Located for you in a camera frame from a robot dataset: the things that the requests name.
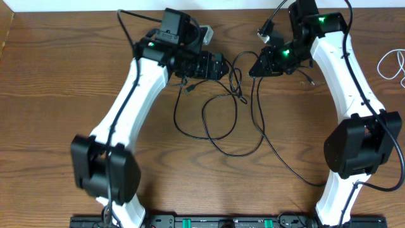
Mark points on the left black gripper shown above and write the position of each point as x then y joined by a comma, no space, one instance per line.
206,70

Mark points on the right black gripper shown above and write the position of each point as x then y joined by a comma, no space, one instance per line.
271,69

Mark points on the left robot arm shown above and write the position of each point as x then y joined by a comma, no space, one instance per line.
104,164

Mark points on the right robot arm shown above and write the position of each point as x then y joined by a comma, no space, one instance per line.
366,133

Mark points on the cardboard panel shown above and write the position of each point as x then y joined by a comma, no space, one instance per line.
6,20

